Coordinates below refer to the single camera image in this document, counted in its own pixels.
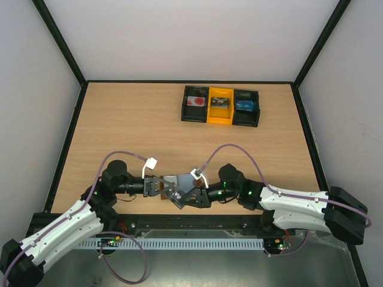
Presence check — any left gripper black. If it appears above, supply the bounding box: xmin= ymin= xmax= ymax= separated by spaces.
xmin=114 ymin=175 xmax=174 ymax=197

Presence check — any black VIP logo card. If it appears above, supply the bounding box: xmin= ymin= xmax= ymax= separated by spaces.
xmin=165 ymin=187 xmax=186 ymax=209

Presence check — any brown leather card holder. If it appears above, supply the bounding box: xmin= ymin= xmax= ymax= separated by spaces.
xmin=160 ymin=173 xmax=196 ymax=200

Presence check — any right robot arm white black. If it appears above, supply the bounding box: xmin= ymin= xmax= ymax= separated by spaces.
xmin=175 ymin=164 xmax=369 ymax=245

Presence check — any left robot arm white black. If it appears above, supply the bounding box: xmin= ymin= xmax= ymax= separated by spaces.
xmin=1 ymin=160 xmax=174 ymax=286

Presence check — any red white card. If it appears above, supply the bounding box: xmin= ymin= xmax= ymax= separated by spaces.
xmin=186 ymin=96 xmax=205 ymax=107

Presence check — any dark black card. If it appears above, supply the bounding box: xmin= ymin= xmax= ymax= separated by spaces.
xmin=211 ymin=97 xmax=230 ymax=108

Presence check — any blue card in bin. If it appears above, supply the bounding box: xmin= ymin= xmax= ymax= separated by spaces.
xmin=236 ymin=100 xmax=254 ymax=112

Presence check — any left controller board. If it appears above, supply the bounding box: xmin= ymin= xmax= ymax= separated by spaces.
xmin=97 ymin=236 xmax=123 ymax=248

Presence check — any controller board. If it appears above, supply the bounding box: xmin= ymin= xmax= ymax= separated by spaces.
xmin=264 ymin=238 xmax=292 ymax=254
xmin=97 ymin=236 xmax=123 ymax=248

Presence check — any yellow middle bin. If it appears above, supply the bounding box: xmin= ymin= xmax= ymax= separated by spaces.
xmin=207 ymin=87 xmax=234 ymax=125

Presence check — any left black bin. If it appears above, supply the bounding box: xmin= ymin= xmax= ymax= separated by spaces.
xmin=181 ymin=86 xmax=209 ymax=123

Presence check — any black bin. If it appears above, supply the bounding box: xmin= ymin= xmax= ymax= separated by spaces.
xmin=232 ymin=89 xmax=260 ymax=127
xmin=181 ymin=86 xmax=209 ymax=123

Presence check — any right controller board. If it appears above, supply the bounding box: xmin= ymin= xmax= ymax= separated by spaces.
xmin=264 ymin=238 xmax=292 ymax=254

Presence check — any right black bin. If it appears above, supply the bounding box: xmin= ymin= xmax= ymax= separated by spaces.
xmin=232 ymin=89 xmax=260 ymax=127

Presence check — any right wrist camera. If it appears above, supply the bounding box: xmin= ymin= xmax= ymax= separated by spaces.
xmin=190 ymin=169 xmax=209 ymax=188

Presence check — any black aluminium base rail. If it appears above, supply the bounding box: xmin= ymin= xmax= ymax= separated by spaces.
xmin=29 ymin=212 xmax=349 ymax=237

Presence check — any light blue slotted cable duct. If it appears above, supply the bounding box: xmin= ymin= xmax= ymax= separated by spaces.
xmin=74 ymin=238 xmax=264 ymax=251

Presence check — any black cage frame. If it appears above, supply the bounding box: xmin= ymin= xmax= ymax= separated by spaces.
xmin=7 ymin=0 xmax=369 ymax=287

